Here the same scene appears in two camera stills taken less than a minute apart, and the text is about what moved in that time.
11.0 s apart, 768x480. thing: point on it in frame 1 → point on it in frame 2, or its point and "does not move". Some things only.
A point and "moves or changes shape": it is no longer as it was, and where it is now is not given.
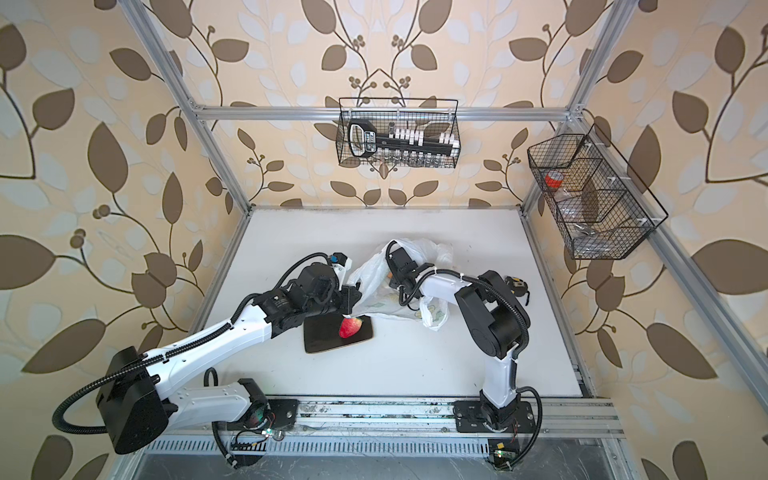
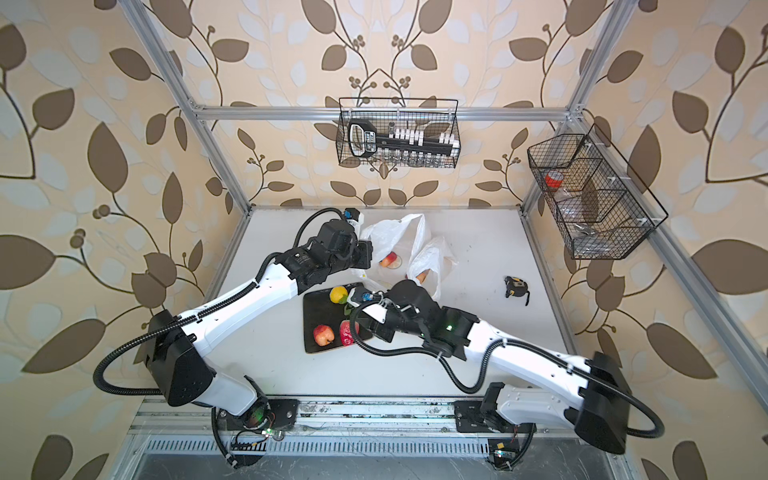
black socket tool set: [364, 140] does not move
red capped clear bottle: [553, 180] does not move
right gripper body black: [396, 281] → [395, 322]
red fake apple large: [349, 326] → [323, 335]
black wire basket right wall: [601, 204] does not move
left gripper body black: [334, 300] → [356, 255]
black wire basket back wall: [398, 132] does not move
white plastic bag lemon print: [369, 291] moves or changes shape
